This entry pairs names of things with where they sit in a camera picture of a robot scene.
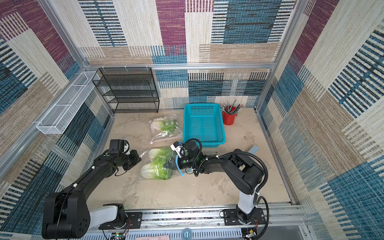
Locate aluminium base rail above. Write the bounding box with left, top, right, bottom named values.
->
left=82, top=203, right=317, bottom=240

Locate white wire mesh tray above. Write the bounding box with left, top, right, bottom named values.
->
left=37, top=72, right=96, bottom=135

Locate black wire shelf rack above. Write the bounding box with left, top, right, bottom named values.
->
left=92, top=67, right=160, bottom=114

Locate blue-zip clear bag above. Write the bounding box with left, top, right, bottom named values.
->
left=140, top=147, right=184, bottom=180

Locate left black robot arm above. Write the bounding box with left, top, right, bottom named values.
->
left=42, top=140, right=141, bottom=240

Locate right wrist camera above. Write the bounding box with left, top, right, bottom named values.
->
left=171, top=142, right=186, bottom=158

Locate chinese cabbage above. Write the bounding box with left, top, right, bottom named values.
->
left=141, top=158, right=173, bottom=180
left=148, top=148, right=177, bottom=161

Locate teal plastic basket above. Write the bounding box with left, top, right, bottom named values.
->
left=183, top=103, right=226, bottom=148

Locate red pen cup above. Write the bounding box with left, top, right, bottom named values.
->
left=222, top=106, right=238, bottom=126

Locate pink-zip dotted bag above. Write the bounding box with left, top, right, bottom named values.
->
left=149, top=114, right=183, bottom=144

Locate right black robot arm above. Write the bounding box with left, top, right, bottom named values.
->
left=170, top=139, right=270, bottom=240

